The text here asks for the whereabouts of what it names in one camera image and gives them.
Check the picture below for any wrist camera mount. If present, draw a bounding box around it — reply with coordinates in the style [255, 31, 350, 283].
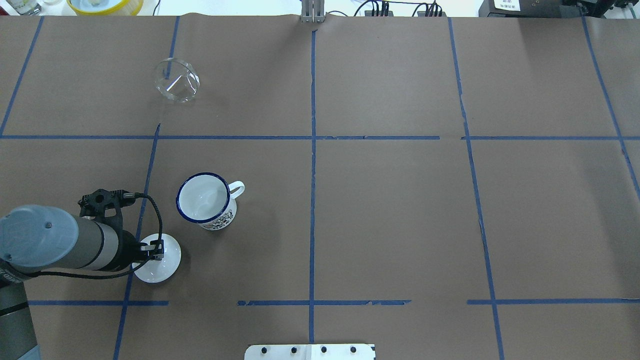
[77, 189, 136, 231]

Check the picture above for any white pedestal column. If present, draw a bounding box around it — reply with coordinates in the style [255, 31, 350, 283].
[244, 343, 377, 360]

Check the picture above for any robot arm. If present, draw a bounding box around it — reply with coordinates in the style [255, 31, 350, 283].
[0, 204, 164, 360]

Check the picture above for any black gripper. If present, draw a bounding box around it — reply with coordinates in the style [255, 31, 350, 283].
[115, 231, 165, 271]

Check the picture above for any yellow tape roll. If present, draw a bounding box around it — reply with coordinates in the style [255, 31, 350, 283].
[66, 0, 144, 16]

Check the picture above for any aluminium frame post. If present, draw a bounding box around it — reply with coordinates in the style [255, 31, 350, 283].
[300, 0, 326, 24]

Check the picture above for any black box device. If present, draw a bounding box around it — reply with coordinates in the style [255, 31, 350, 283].
[477, 0, 583, 19]

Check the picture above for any brown table paper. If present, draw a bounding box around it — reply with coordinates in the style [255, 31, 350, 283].
[1, 14, 639, 360]

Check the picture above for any white enamel mug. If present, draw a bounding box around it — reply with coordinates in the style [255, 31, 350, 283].
[174, 172, 246, 231]

